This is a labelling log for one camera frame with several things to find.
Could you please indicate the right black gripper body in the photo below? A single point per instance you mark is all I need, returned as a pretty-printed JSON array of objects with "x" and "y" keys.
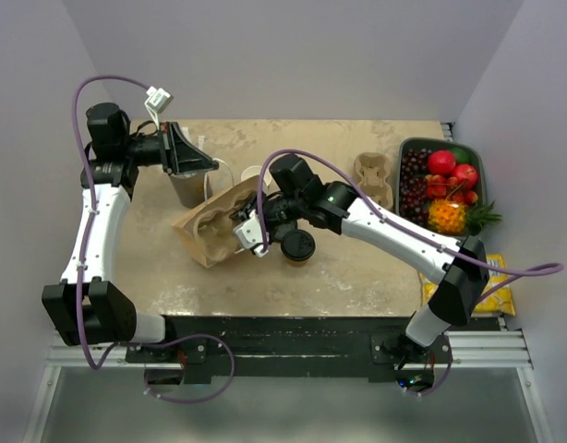
[{"x": 279, "y": 212}]

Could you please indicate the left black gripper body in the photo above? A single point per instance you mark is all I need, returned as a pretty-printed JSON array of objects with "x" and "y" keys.
[{"x": 164, "y": 145}]

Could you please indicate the brown paper coffee cup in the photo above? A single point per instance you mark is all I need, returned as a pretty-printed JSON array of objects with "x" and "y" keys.
[{"x": 254, "y": 171}]

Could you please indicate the brown paper bag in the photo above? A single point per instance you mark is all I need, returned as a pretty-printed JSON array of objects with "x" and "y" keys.
[{"x": 183, "y": 227}]

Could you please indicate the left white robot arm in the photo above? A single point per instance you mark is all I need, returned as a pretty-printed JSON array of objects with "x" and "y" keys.
[{"x": 85, "y": 306}]

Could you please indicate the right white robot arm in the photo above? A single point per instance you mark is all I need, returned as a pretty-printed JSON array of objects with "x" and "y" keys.
[{"x": 458, "y": 267}]

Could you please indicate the grey straw holder tin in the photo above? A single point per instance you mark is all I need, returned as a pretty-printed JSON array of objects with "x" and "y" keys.
[{"x": 191, "y": 189}]

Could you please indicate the cardboard cup carrier tray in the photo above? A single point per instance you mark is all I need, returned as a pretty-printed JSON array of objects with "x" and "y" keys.
[{"x": 372, "y": 171}]

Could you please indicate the dark red grapes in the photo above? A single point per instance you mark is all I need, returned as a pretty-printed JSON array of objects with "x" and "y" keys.
[{"x": 413, "y": 183}]

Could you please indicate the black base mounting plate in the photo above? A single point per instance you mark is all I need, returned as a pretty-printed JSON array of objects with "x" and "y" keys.
[{"x": 343, "y": 347}]

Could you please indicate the red yellow cherries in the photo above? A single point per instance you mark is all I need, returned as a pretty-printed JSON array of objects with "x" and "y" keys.
[{"x": 441, "y": 187}]

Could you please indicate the red apple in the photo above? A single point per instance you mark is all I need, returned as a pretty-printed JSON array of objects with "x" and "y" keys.
[
  {"x": 441, "y": 162},
  {"x": 466, "y": 175}
]

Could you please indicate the green lime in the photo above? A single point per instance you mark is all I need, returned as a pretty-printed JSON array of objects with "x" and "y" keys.
[{"x": 462, "y": 156}]

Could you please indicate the yellow snack packet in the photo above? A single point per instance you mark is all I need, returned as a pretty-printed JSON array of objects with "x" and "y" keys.
[{"x": 498, "y": 303}]

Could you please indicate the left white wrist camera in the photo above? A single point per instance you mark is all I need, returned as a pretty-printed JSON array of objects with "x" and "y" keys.
[{"x": 156, "y": 102}]

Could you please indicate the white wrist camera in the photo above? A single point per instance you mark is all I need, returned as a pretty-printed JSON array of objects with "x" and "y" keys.
[
  {"x": 249, "y": 235},
  {"x": 156, "y": 102}
]

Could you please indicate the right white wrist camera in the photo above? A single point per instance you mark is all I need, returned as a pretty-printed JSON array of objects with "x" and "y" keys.
[{"x": 249, "y": 235}]

